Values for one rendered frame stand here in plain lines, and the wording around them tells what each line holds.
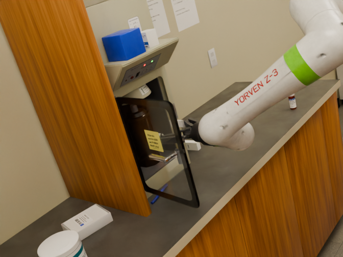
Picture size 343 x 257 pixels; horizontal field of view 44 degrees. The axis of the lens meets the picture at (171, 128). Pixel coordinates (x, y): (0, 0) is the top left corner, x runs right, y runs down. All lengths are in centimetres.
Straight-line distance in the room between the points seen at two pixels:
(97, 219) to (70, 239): 29
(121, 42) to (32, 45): 36
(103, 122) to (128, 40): 30
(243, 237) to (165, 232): 45
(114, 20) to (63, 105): 37
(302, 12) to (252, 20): 193
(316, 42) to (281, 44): 238
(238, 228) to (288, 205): 44
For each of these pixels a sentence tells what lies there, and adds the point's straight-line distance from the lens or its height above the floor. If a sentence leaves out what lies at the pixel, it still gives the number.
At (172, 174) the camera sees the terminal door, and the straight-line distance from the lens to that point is 147.
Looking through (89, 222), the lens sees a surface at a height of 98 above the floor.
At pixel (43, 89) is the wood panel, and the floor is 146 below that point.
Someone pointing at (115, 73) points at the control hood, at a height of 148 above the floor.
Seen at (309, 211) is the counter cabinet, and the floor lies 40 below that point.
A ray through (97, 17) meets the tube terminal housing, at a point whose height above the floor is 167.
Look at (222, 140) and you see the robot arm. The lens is 132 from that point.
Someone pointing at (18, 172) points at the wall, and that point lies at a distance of 187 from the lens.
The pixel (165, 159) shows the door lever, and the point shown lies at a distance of 137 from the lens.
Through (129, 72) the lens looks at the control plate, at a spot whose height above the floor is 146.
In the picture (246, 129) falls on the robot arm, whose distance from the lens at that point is 141.
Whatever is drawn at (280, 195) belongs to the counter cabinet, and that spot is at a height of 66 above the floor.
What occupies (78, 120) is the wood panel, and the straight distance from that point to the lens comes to 162.
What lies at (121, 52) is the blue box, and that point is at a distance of 148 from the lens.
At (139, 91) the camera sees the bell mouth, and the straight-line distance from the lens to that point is 169.
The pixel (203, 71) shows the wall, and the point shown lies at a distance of 267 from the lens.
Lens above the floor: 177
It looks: 21 degrees down
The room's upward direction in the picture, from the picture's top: 16 degrees counter-clockwise
